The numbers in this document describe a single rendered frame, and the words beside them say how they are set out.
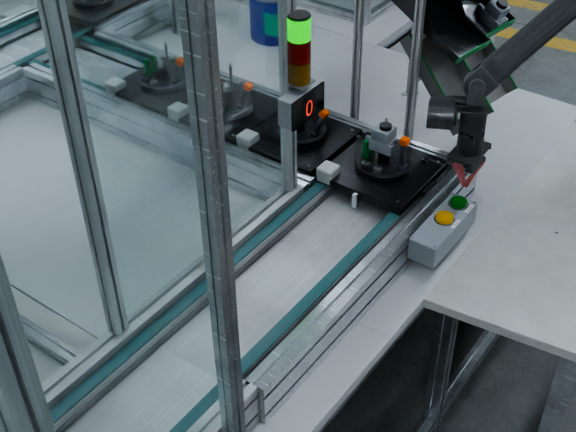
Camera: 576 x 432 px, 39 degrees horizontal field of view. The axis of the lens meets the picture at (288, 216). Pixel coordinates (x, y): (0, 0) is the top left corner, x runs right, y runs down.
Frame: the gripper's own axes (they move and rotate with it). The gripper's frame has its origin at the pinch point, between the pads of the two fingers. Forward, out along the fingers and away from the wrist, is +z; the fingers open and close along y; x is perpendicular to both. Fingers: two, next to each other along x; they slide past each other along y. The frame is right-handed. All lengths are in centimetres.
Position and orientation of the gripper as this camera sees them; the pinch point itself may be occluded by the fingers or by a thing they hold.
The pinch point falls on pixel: (465, 183)
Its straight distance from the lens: 190.0
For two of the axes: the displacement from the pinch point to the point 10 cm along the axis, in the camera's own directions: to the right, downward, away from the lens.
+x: 8.2, 3.3, -4.7
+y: -5.7, 5.2, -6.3
